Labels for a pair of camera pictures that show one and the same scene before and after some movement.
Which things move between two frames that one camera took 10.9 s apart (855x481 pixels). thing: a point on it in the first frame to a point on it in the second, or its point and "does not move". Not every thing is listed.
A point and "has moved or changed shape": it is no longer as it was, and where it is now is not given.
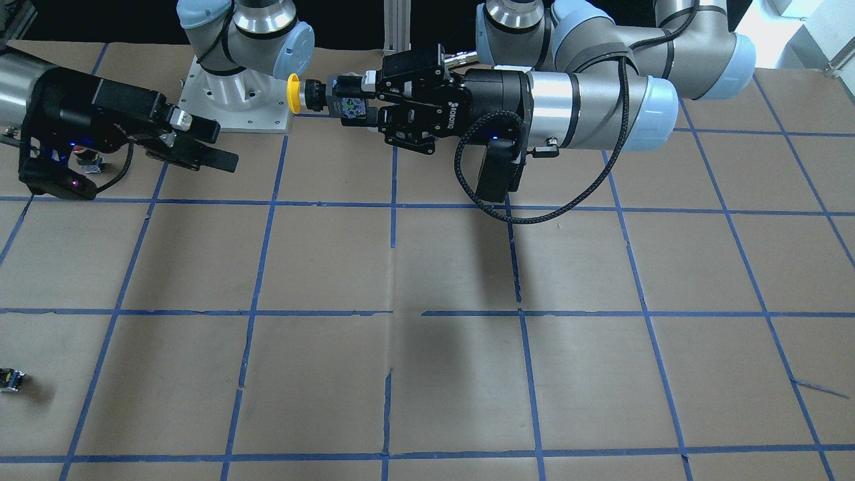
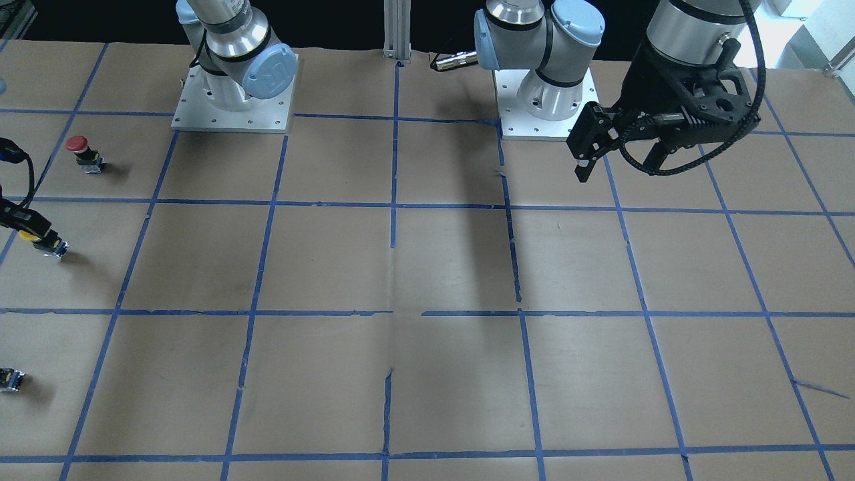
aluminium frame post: (397, 19) does not move
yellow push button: (294, 93) has moved or changed shape
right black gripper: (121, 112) to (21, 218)
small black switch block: (10, 379) does not move
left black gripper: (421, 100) to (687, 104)
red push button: (89, 161) does not move
